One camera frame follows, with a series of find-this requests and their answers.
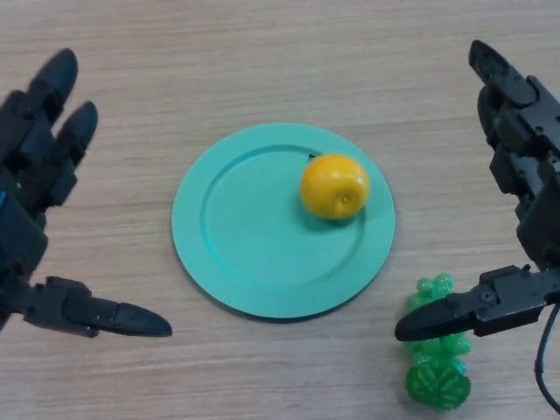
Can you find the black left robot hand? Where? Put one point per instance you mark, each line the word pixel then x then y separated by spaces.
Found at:
pixel 22 197

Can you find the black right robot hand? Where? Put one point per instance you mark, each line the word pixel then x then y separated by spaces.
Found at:
pixel 538 144

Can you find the yellow pear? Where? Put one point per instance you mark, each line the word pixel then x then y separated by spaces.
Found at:
pixel 332 184

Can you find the green round plate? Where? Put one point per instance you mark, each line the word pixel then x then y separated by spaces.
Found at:
pixel 262 245

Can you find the green plastic grape bunch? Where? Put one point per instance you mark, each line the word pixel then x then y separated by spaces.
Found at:
pixel 437 385

